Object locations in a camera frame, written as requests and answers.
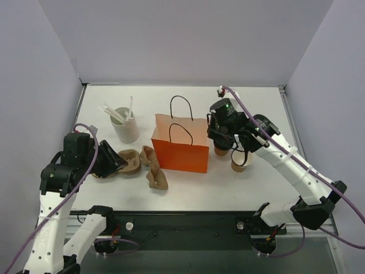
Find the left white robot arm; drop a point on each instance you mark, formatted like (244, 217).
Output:
(60, 182)

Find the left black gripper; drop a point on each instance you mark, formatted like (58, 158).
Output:
(102, 157)

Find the white cylindrical straw holder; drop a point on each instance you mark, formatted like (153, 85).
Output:
(128, 131)

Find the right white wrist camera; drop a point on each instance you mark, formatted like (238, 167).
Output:
(227, 92)

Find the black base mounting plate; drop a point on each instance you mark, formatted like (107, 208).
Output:
(186, 231)

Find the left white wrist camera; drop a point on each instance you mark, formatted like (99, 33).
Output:
(83, 128)

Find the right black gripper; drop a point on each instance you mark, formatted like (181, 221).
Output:
(215, 134)

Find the brown pulp cup carrier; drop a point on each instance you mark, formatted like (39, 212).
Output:
(155, 176)

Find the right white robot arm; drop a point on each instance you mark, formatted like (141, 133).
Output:
(317, 200)

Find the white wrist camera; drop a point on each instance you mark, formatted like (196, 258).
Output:
(83, 128)
(227, 92)

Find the brown paper coffee cup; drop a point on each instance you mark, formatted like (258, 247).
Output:
(221, 151)

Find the orange paper bag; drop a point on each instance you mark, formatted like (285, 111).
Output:
(181, 144)

